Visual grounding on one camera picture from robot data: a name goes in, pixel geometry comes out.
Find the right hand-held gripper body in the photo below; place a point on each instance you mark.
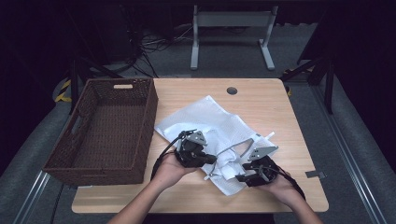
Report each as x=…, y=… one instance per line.
x=264, y=169

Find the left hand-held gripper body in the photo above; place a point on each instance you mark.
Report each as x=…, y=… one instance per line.
x=190, y=152

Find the white garment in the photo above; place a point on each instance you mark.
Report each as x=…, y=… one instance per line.
x=229, y=169

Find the white mesh laundry bag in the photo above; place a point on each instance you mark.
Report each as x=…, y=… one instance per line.
x=205, y=118

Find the brown wicker basket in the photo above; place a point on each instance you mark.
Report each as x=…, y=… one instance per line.
x=109, y=130

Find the person's left hand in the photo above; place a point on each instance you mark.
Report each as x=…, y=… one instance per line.
x=171, y=172

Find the person's right hand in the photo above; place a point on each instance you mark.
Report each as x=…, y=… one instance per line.
x=281, y=191

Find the grey tape piece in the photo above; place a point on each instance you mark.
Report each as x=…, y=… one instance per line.
x=315, y=174

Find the black angled stand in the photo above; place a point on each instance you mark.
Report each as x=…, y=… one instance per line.
x=328, y=87

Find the black tripod stand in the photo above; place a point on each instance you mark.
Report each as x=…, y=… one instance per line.
x=74, y=81

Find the yellow black hazard tape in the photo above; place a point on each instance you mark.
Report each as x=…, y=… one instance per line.
x=63, y=90

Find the metal floor rail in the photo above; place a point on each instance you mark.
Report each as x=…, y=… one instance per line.
x=348, y=149
x=31, y=199

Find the white metal stand frame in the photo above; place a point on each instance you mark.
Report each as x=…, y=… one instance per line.
x=232, y=20

